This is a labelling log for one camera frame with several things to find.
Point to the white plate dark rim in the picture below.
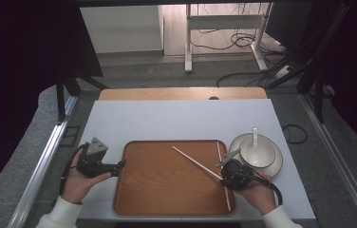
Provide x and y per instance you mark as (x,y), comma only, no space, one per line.
(276,166)

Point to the aluminium rail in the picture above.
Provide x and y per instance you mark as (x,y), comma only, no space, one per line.
(40,167)
(341,164)

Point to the person's left hand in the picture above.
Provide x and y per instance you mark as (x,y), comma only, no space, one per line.
(78,186)

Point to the person's right hand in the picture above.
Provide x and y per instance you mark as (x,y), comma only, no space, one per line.
(259,196)

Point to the white power strip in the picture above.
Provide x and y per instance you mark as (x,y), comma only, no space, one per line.
(283,72)

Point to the white desk frame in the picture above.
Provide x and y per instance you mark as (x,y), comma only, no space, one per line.
(224,22)

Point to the brown wooden tray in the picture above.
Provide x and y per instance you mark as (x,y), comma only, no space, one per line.
(167,183)

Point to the black metal stand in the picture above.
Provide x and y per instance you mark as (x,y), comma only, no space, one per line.
(60,101)
(319,95)

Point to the black floor plate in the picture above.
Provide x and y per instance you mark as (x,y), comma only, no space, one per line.
(71,136)

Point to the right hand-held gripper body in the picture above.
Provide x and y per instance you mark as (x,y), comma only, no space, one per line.
(238,174)

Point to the white bowl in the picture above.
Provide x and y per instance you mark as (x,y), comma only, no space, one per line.
(263,152)

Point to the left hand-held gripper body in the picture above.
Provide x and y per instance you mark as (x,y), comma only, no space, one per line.
(92,160)

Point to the white ceramic spoon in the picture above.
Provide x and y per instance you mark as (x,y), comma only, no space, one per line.
(255,152)

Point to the white cabinet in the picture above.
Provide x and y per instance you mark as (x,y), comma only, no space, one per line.
(122,28)

